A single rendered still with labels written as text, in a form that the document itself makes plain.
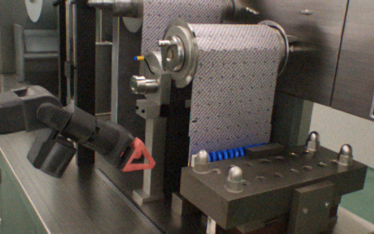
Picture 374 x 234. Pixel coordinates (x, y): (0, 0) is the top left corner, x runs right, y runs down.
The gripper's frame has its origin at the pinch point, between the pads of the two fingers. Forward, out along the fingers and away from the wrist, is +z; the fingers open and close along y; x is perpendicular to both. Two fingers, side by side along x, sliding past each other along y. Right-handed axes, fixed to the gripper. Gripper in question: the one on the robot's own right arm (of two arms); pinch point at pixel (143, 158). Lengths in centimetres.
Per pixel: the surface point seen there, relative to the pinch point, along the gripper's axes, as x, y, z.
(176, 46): 23.4, -3.6, -5.0
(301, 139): 26, -13, 57
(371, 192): 44, -99, 264
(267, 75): 30.3, -0.1, 17.7
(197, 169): 3.8, 7.2, 7.5
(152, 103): 10.8, -8.2, -0.1
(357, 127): 90, -141, 270
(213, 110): 16.4, 0.0, 9.2
